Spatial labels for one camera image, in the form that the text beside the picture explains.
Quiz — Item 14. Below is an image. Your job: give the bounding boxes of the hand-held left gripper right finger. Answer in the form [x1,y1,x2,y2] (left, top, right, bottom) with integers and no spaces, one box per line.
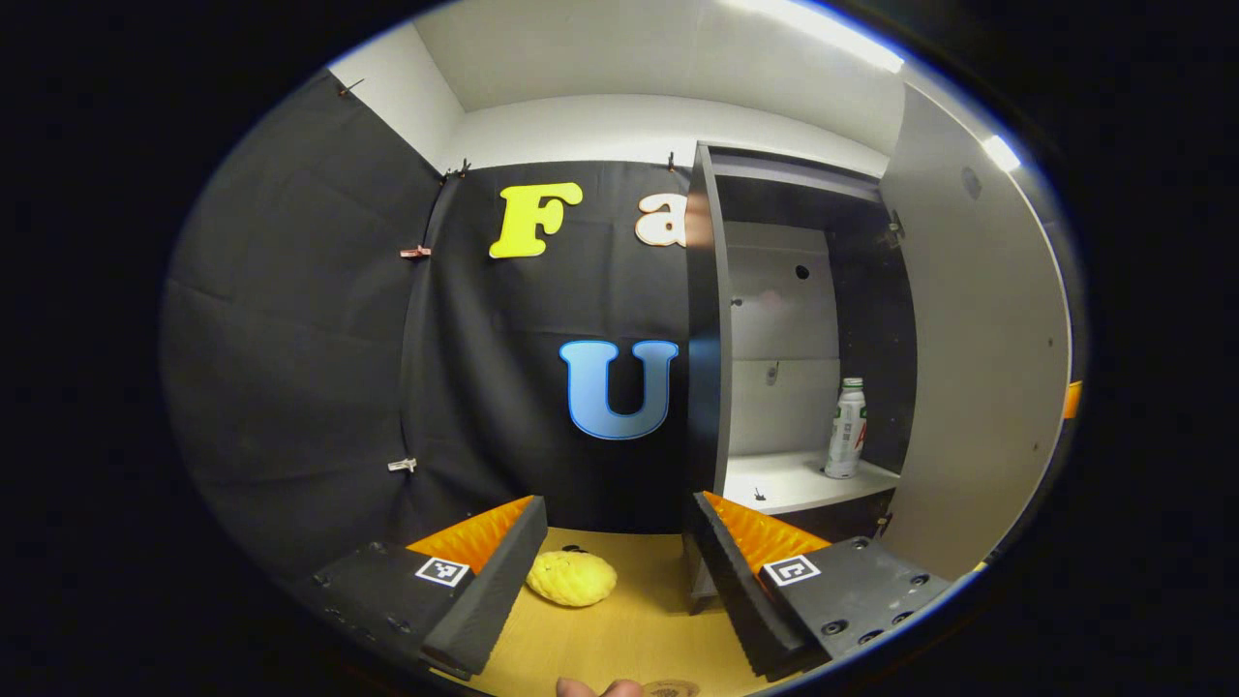
[691,490,954,683]

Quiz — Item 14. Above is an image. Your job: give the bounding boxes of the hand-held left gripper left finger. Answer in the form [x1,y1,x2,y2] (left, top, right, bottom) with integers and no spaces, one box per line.
[310,495,549,681]

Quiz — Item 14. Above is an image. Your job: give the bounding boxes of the white plastic bottle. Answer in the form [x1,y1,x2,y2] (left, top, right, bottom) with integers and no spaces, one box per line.
[824,377,868,481]

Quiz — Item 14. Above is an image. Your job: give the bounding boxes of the dark grey cabinet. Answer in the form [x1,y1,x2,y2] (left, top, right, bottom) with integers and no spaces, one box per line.
[683,142,919,616]

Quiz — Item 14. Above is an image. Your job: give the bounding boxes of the white cabinet shelf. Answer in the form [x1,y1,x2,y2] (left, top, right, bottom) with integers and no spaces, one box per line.
[721,450,901,516]

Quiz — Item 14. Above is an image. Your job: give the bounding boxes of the yellow bumpy toy fruit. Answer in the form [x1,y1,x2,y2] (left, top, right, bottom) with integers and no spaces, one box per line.
[526,548,619,609]

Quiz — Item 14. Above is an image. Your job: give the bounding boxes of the black backdrop cloth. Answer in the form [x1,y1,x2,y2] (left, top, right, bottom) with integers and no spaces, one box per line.
[160,68,722,582]

